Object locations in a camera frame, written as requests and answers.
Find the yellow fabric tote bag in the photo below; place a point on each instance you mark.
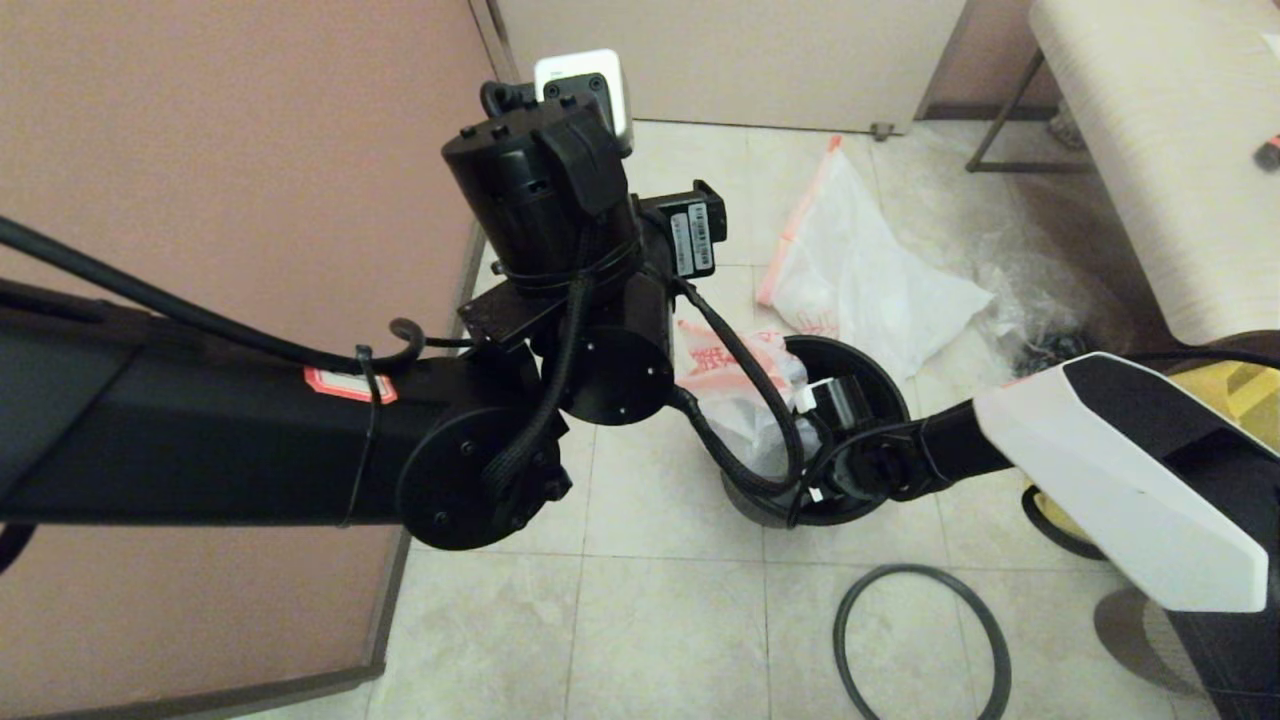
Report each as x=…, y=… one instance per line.
x=1240, y=390

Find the small metal door stopper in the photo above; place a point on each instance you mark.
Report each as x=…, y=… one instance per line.
x=880, y=131

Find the dark metal table leg frame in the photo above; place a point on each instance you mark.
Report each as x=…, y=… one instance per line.
x=1030, y=171

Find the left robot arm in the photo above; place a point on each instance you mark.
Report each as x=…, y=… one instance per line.
x=200, y=440

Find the grey ribbed round seat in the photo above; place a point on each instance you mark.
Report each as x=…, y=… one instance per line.
x=1130, y=640

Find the clear crumpled plastic bag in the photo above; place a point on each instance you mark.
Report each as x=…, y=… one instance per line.
x=1040, y=290

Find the grey door frame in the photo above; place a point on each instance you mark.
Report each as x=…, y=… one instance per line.
x=498, y=50

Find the beige wood-grain table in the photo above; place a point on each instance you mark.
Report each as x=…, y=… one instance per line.
x=1160, y=150

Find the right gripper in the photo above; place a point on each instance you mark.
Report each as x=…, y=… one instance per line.
x=835, y=475

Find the beige door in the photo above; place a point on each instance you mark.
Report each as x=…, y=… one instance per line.
x=800, y=60

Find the small grey bottle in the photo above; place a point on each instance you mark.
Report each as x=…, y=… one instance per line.
x=1062, y=130

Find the black round trash bin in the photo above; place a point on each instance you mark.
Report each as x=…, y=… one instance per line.
x=880, y=390

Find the dark brown curved furniture base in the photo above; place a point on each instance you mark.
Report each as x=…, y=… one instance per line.
x=1230, y=342

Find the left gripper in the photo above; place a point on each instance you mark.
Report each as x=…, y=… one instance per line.
x=690, y=235

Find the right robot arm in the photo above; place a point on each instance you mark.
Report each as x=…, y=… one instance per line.
x=1100, y=450

